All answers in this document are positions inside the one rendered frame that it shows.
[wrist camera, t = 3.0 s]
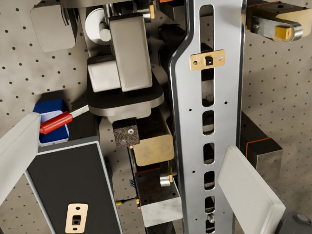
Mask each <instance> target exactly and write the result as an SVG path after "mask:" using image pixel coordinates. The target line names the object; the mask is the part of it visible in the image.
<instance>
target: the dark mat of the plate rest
mask: <svg viewBox="0 0 312 234"><path fill-rule="evenodd" d="M27 170H28V172H29V175H30V177H31V179H32V181H33V184H34V186H35V188H36V190H37V192H38V194H39V197H40V199H41V201H42V203H43V206H44V208H45V210H46V212H47V214H48V217H49V219H50V221H51V223H52V226H53V228H54V230H55V232H56V234H121V233H120V229H119V225H118V222H117V217H116V214H115V210H114V207H113V203H112V199H111V195H110V191H109V188H108V184H107V180H106V177H105V173H104V169H103V166H102V162H101V158H100V154H99V151H98V147H97V144H96V143H93V144H88V145H84V146H79V147H75V148H70V149H64V150H59V151H55V152H50V153H45V154H41V155H36V156H35V158H34V159H33V160H32V162H31V163H30V165H29V166H28V167H27ZM70 203H87V204H88V209H87V215H86V221H85V227H84V232H83V233H66V232H65V228H66V221H67V213H68V205H69V204H70Z"/></svg>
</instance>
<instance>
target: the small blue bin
mask: <svg viewBox="0 0 312 234"><path fill-rule="evenodd" d="M66 111H67V109H66V106H65V102H64V100H63V99H57V100H52V101H47V102H42V103H37V104H35V106H34V109H33V112H36V113H39V114H40V115H41V120H40V123H42V122H44V121H47V120H49V119H51V118H53V117H55V116H57V115H59V114H62V113H64V112H66ZM69 128H70V122H69V123H67V124H65V125H63V126H61V127H59V128H57V129H55V130H53V131H51V132H49V133H47V134H44V133H40V132H39V144H40V145H45V144H50V143H55V142H60V141H65V140H68V136H69Z"/></svg>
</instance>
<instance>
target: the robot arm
mask: <svg viewBox="0 0 312 234"><path fill-rule="evenodd" d="M40 120H41V115H40V114H39V113H36V112H30V113H28V114H27V115H26V116H25V117H24V118H23V119H22V120H21V121H19V122H18V123H17V124H16V125H15V126H14V127H13V128H12V129H11V130H9V131H8V132H7V133H6V134H5V135H4V136H3V137H2V138H1V139H0V205H1V204H2V202H3V201H4V200H5V198H6V197H7V195H8V194H9V193H10V191H11V190H12V188H13V187H14V186H15V184H16V183H17V181H18V180H19V179H20V177H21V176H22V175H23V173H24V172H25V170H26V169H27V167H28V166H29V165H30V163H31V162H32V160H33V159H34V158H35V156H36V155H37V153H38V145H39V131H40ZM217 181H218V183H219V185H220V187H221V189H222V191H223V193H224V195H225V197H226V199H227V200H228V202H229V204H230V206H231V208H232V210H233V212H234V214H235V216H236V218H237V220H238V222H239V223H240V225H241V227H242V229H243V231H244V233H245V234H312V220H311V219H309V218H308V217H307V216H305V215H303V214H301V213H298V212H294V211H293V210H292V209H291V208H290V207H289V205H288V204H287V203H286V202H285V201H284V199H283V198H282V197H281V196H280V195H279V193H278V192H277V191H276V190H275V189H274V188H272V187H271V186H269V185H267V183H266V182H265V181H264V180H263V178H262V177H261V176H260V175H259V173H258V172H257V171H256V170H255V169H254V167H253V166H252V165H251V163H250V162H249V161H248V160H247V159H246V158H245V156H244V155H243V154H242V153H241V151H240V150H239V149H238V148H237V147H236V146H232V145H230V146H228V147H227V150H226V153H225V156H224V159H223V162H222V165H221V169H220V172H219V175H218V178H217Z"/></svg>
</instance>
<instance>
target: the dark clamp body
mask: <svg viewBox="0 0 312 234"><path fill-rule="evenodd" d="M150 114H151V109H146V110H140V111H135V112H130V113H125V114H120V115H115V116H108V120H109V122H110V123H112V124H115V123H119V122H124V121H129V120H134V119H139V118H143V117H148V116H149V115H150Z"/></svg>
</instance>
